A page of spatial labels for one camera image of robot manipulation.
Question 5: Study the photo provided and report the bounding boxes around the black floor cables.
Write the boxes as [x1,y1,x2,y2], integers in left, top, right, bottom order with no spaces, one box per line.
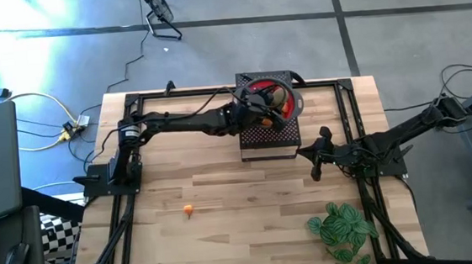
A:
[380,61,472,140]

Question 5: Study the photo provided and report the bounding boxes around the green plant in white pot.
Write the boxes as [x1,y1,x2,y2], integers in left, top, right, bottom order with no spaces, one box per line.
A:
[305,198,382,264]

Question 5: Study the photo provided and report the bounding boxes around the red collapsible colander grey rim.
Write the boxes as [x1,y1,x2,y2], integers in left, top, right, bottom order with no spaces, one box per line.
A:
[231,74,305,127]

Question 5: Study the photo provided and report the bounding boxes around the black fan cable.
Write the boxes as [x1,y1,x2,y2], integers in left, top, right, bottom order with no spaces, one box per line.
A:
[69,0,153,116]

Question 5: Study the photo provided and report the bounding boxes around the black table clamp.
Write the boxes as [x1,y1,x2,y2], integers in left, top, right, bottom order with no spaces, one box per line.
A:
[163,79,178,97]
[289,70,307,87]

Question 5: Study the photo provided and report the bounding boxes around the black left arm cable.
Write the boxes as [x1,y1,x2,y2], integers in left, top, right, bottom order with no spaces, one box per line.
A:
[83,83,259,164]

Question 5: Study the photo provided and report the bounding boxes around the black white checkerboard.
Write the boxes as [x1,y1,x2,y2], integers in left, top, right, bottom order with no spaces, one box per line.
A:
[38,210,88,264]

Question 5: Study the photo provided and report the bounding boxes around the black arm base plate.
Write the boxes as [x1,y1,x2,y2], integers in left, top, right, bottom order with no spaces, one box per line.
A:
[345,143,410,182]
[72,160,145,201]

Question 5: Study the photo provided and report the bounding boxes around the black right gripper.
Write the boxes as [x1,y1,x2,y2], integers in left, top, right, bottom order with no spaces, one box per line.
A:
[297,124,358,183]

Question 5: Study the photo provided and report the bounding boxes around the yellow cable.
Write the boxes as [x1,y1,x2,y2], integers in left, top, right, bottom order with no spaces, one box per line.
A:
[0,62,84,155]

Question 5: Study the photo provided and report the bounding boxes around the black perforated metal riser stand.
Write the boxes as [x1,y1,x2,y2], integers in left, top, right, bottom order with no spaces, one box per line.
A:
[233,68,303,163]

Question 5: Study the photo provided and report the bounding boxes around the brown green plastic kiwi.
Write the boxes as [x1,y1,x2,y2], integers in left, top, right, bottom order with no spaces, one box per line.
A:
[269,88,289,108]

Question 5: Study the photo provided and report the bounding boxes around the black floor fan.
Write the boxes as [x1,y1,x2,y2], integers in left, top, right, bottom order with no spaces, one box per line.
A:
[135,0,184,45]

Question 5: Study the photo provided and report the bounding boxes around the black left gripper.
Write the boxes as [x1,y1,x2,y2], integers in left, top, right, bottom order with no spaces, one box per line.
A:
[227,78,290,135]

